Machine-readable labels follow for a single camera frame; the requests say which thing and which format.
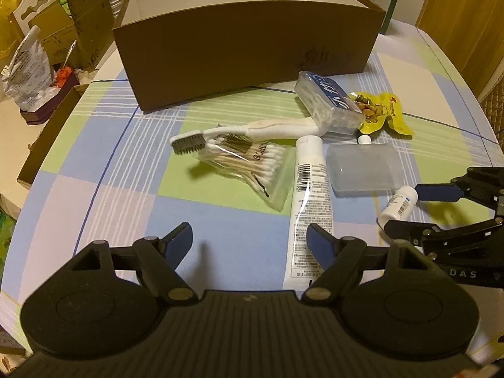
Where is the yellow plastic bag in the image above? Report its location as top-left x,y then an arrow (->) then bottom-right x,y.
0,0 -> 28,64

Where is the translucent plastic cup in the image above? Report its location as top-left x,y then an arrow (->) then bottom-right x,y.
326,143 -> 405,198

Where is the small white bottle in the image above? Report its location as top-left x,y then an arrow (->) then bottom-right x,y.
378,185 -> 419,229

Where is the metal spoon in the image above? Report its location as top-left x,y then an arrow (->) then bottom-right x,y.
63,39 -> 77,72

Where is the small orange item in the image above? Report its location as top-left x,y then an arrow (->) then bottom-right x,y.
55,67 -> 75,87

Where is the white plastic bag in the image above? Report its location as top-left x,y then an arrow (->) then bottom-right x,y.
2,26 -> 56,111

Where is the purple box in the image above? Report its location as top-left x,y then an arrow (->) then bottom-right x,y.
20,73 -> 85,124

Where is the yellow snack pouch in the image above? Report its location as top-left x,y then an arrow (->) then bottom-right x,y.
348,91 -> 414,145

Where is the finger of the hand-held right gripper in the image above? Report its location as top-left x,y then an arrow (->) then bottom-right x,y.
414,166 -> 504,215
383,215 -> 504,253

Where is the clear plastic box blue label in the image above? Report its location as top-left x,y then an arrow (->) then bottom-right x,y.
295,71 -> 363,135

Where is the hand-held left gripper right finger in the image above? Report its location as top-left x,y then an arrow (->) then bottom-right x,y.
301,222 -> 434,307

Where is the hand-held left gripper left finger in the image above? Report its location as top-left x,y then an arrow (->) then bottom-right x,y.
70,222 -> 199,307

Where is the white toothbrush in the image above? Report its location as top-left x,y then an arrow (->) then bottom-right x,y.
170,117 -> 325,155

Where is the clear bag of cotton swabs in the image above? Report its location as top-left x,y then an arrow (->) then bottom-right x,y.
189,136 -> 296,211

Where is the dark brown cardboard box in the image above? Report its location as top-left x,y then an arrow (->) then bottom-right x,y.
69,0 -> 119,67

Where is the quilted chair cushion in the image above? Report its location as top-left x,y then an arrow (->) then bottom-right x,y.
476,83 -> 504,135

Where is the white tube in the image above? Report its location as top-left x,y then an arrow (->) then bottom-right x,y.
283,135 -> 335,290

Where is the flat brown box lid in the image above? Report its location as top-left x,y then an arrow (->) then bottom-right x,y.
16,84 -> 93,184

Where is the wooden cabinet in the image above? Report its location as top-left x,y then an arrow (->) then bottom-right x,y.
415,0 -> 504,99

